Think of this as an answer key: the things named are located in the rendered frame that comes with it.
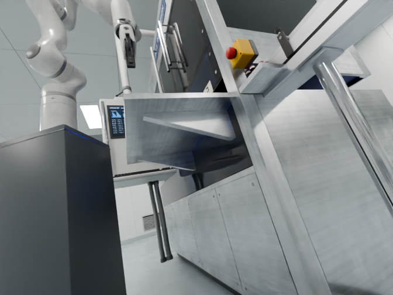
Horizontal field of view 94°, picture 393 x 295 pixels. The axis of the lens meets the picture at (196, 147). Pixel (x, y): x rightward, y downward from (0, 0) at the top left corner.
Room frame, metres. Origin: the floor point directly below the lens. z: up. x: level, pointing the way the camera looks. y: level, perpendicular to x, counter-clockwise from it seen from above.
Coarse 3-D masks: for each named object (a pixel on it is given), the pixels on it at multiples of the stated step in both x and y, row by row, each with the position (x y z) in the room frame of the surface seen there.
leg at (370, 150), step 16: (304, 64) 0.50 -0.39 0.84; (320, 64) 0.48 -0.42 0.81; (320, 80) 0.50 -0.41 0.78; (336, 80) 0.47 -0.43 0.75; (336, 96) 0.48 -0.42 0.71; (352, 96) 0.47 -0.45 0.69; (336, 112) 0.51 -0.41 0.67; (352, 112) 0.47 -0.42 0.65; (352, 128) 0.48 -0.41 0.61; (368, 128) 0.47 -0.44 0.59; (368, 144) 0.47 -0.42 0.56; (368, 160) 0.49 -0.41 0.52; (384, 160) 0.47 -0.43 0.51; (384, 176) 0.48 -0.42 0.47; (384, 192) 0.49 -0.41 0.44
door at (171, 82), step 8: (168, 40) 1.10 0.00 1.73; (168, 48) 1.13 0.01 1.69; (168, 64) 1.21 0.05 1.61; (176, 64) 1.08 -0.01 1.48; (160, 72) 1.44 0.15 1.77; (176, 72) 1.11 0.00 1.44; (168, 80) 1.29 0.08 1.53; (176, 80) 1.14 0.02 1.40; (168, 88) 1.33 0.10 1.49; (176, 88) 1.18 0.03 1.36
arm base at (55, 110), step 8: (48, 96) 0.57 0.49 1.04; (56, 96) 0.58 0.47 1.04; (64, 96) 0.60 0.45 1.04; (40, 104) 0.58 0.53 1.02; (48, 104) 0.57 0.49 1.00; (56, 104) 0.58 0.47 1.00; (64, 104) 0.60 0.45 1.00; (72, 104) 0.62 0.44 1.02; (40, 112) 0.58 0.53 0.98; (48, 112) 0.57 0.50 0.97; (56, 112) 0.58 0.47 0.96; (64, 112) 0.60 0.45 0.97; (72, 112) 0.62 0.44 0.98; (40, 120) 0.58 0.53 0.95; (48, 120) 0.57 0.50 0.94; (56, 120) 0.58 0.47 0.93; (64, 120) 0.60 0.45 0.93; (72, 120) 0.62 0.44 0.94; (40, 128) 0.58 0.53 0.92; (48, 128) 0.57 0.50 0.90
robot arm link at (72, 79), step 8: (72, 64) 0.64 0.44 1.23; (64, 72) 0.62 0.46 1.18; (72, 72) 0.64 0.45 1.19; (80, 72) 0.68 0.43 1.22; (56, 80) 0.64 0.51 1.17; (64, 80) 0.65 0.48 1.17; (72, 80) 0.66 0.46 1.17; (80, 80) 0.68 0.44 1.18; (48, 88) 0.57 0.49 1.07; (56, 88) 0.58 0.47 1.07; (64, 88) 0.60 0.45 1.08; (72, 88) 0.63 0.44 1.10; (80, 88) 0.69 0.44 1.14; (40, 96) 0.58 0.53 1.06; (72, 96) 0.63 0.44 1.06
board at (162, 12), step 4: (164, 0) 0.96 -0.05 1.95; (164, 4) 0.97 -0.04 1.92; (160, 8) 1.05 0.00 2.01; (164, 8) 0.99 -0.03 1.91; (160, 12) 1.07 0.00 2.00; (164, 12) 1.01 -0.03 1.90; (160, 16) 1.09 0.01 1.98; (160, 20) 1.11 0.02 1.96; (156, 36) 1.29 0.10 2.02; (156, 40) 1.31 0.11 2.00; (156, 44) 1.33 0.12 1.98; (156, 48) 1.36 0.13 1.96; (156, 52) 1.38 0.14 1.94; (156, 56) 1.41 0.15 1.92; (156, 60) 1.44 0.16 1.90
